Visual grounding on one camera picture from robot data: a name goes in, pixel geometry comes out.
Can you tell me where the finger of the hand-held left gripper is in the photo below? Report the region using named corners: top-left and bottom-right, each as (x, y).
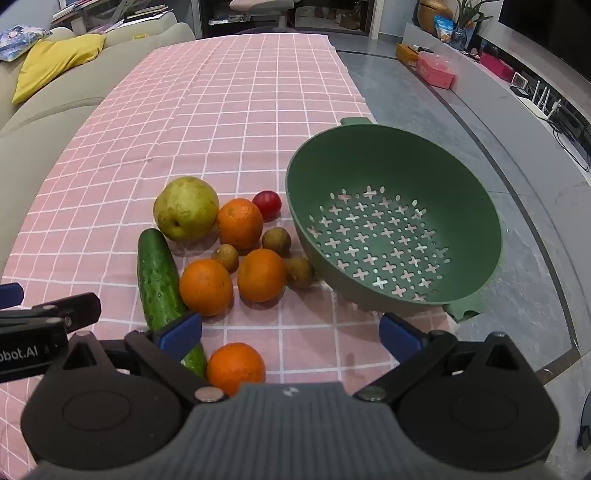
top-left (0, 283), bottom-right (25, 309)
top-left (0, 292), bottom-right (103, 334)

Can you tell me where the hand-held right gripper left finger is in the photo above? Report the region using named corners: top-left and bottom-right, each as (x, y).
top-left (44, 313), bottom-right (227, 403)

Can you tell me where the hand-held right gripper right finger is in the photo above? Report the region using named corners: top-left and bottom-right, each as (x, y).
top-left (353, 313), bottom-right (541, 403)

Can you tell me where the orange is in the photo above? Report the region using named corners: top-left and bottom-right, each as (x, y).
top-left (206, 342), bottom-right (267, 398)
top-left (217, 198), bottom-right (265, 251)
top-left (179, 259), bottom-right (234, 318)
top-left (237, 248), bottom-right (287, 303)

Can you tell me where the green cucumber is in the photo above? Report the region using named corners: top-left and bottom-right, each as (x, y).
top-left (137, 228), bottom-right (208, 379)

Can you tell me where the yellow-green pear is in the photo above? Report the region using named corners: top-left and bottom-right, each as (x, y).
top-left (153, 176), bottom-right (220, 241)

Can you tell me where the brown kiwi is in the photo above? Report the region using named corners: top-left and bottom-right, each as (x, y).
top-left (262, 227), bottom-right (293, 257)

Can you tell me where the green perforated colander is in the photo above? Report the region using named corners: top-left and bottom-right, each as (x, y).
top-left (285, 117), bottom-right (503, 323)

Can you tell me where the red tomato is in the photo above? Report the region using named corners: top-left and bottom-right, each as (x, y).
top-left (252, 191), bottom-right (282, 221)

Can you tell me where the beige sofa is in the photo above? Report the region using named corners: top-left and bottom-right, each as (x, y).
top-left (0, 10), bottom-right (197, 278)

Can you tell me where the pink checked tablecloth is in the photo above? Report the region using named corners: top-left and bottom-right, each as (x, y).
top-left (0, 33), bottom-right (458, 469)

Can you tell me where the yellow pillow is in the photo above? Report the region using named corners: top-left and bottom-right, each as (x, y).
top-left (11, 33), bottom-right (107, 104)

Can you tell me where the printed blue pillow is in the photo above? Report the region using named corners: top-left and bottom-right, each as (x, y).
top-left (0, 25), bottom-right (51, 62)

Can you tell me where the grey television console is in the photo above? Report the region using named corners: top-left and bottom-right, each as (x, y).
top-left (402, 21), bottom-right (591, 174)

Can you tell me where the pink box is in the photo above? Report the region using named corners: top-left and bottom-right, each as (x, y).
top-left (416, 51), bottom-right (458, 89)

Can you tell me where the white router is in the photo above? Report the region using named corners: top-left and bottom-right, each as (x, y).
top-left (526, 78), bottom-right (563, 121)

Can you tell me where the orange box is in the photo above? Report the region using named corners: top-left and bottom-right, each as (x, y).
top-left (396, 43), bottom-right (432, 69)

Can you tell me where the magenta box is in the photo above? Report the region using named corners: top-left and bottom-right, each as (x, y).
top-left (480, 53), bottom-right (515, 83)

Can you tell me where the pile of magazines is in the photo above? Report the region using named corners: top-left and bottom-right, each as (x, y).
top-left (51, 0), bottom-right (172, 31)

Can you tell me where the blue snack bag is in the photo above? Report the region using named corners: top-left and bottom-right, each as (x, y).
top-left (433, 16), bottom-right (456, 43)

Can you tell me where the golden vase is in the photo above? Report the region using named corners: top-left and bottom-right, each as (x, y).
top-left (417, 0), bottom-right (455, 34)

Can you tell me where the green potted plant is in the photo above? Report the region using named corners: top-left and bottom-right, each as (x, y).
top-left (450, 0), bottom-right (485, 51)

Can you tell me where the black television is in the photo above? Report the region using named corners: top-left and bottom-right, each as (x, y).
top-left (499, 0), bottom-right (591, 88)

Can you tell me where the pink office chair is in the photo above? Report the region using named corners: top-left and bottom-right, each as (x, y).
top-left (229, 0), bottom-right (295, 12)

